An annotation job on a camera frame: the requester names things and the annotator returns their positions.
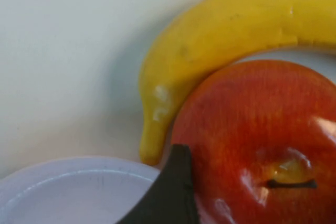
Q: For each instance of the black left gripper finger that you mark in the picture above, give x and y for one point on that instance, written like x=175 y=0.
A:
x=173 y=195

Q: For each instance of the red plastic apple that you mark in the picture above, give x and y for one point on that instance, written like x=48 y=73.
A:
x=249 y=129

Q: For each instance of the green-tipped yellow banana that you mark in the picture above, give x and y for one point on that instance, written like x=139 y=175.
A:
x=210 y=32

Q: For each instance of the pink round plate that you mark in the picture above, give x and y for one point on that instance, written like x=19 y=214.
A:
x=65 y=197

